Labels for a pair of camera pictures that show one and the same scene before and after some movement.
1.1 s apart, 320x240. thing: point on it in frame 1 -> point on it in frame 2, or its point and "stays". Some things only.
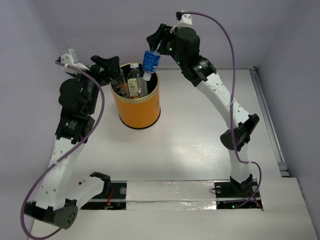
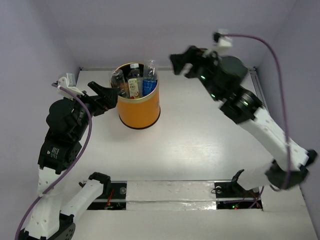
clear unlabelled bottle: [120, 85] stays
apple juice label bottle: [134, 75] stays
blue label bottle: [150, 61] -> [150, 81]
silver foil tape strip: [171, 195] stays
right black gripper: [161, 36] -> [193, 54]
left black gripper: [97, 69] -> [95, 103]
